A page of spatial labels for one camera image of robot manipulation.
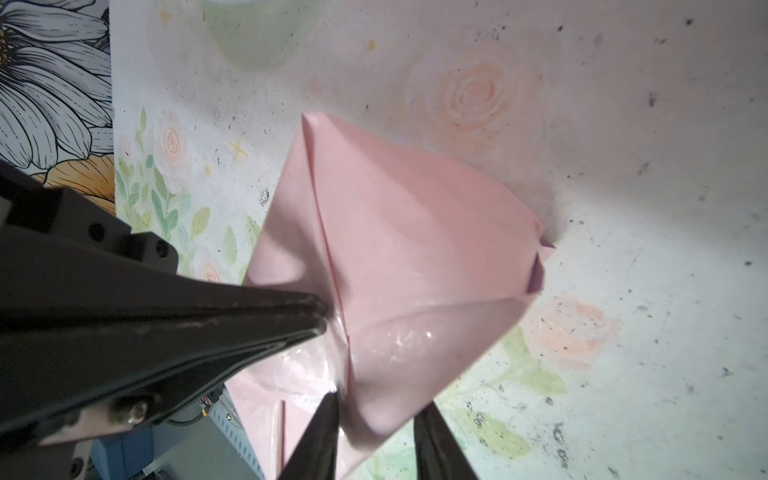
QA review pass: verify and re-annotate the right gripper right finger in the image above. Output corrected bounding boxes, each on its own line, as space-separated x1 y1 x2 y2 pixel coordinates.
414 403 478 480

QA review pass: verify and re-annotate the aluminium front rail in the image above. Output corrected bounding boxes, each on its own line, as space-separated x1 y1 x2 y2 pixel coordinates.
84 386 265 479

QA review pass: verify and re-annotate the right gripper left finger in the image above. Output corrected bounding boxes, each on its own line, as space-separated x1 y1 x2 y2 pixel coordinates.
278 392 340 480

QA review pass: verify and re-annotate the purple wrapping paper sheet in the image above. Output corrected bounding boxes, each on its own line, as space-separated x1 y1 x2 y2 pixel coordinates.
227 112 552 479

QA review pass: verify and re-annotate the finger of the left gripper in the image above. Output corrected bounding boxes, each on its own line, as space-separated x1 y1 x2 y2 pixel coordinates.
1 164 327 454

